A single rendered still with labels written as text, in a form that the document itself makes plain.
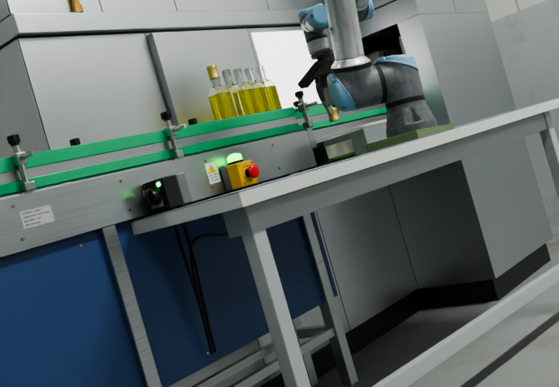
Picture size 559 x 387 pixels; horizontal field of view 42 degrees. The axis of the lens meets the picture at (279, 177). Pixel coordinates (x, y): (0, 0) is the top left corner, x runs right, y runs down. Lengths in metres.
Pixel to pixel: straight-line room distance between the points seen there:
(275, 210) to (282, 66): 1.31
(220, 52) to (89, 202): 1.03
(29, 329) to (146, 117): 0.91
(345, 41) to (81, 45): 0.79
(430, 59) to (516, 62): 1.60
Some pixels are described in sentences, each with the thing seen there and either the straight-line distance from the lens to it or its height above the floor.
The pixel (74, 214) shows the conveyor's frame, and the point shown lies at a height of 0.80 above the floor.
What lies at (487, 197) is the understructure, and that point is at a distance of 3.27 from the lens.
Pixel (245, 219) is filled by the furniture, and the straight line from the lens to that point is 1.61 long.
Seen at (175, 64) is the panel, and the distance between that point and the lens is 2.49.
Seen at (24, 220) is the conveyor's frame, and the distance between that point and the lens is 1.71.
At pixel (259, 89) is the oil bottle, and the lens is 2.52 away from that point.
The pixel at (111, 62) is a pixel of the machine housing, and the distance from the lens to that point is 2.37.
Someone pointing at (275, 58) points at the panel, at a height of 1.20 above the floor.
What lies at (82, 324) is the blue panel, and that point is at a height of 0.56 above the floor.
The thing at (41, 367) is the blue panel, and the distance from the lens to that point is 1.73.
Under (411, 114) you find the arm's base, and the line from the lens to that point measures 2.14.
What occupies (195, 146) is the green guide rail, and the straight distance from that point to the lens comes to 2.08.
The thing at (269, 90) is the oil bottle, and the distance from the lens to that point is 2.55.
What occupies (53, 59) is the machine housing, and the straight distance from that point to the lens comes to 2.25.
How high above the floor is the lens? 0.76
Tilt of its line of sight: level
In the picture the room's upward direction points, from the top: 16 degrees counter-clockwise
